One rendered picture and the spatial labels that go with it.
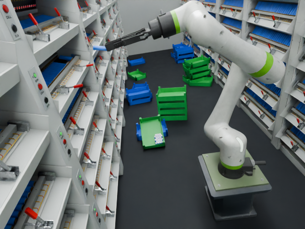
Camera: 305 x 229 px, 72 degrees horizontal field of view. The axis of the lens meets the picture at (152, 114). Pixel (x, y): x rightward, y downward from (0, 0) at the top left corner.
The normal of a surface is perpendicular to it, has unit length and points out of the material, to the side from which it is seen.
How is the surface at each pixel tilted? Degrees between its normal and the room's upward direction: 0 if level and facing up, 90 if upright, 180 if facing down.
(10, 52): 90
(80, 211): 90
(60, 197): 19
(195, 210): 0
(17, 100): 90
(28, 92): 90
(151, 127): 26
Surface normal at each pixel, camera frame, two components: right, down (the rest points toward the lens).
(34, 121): 0.09, 0.51
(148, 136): -0.08, -0.54
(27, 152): 0.19, -0.85
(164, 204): -0.14, -0.85
